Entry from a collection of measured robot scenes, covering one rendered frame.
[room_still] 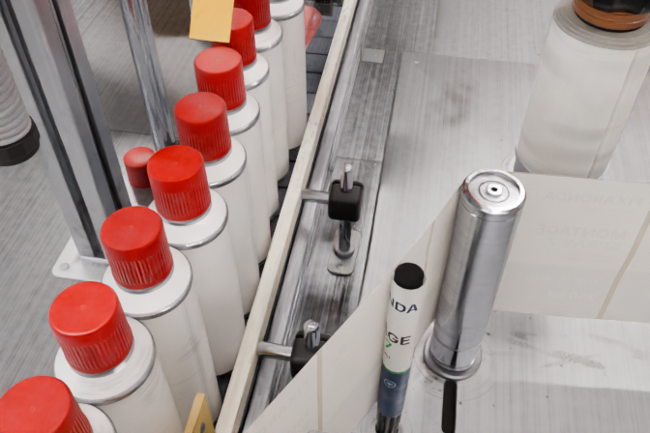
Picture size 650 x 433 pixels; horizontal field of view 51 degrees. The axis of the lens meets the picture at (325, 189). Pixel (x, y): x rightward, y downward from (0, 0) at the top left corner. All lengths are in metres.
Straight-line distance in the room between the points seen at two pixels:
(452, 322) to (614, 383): 0.15
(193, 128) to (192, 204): 0.05
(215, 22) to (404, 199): 0.26
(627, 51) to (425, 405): 0.31
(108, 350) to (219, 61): 0.22
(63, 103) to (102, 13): 0.52
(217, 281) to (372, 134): 0.40
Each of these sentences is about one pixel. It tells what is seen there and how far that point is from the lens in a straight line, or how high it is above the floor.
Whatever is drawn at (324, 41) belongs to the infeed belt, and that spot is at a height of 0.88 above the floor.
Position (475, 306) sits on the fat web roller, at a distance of 0.47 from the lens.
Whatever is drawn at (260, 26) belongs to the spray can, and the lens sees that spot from 0.56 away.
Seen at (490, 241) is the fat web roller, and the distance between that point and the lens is 0.42.
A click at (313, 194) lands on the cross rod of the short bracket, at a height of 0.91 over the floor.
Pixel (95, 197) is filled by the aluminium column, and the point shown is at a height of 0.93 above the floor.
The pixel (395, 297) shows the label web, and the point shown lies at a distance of 0.37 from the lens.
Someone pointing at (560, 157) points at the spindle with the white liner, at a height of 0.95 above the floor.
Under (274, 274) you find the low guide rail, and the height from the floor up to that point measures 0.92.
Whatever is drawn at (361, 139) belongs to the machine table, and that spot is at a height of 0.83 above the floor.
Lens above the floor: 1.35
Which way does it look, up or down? 46 degrees down
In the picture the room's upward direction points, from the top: straight up
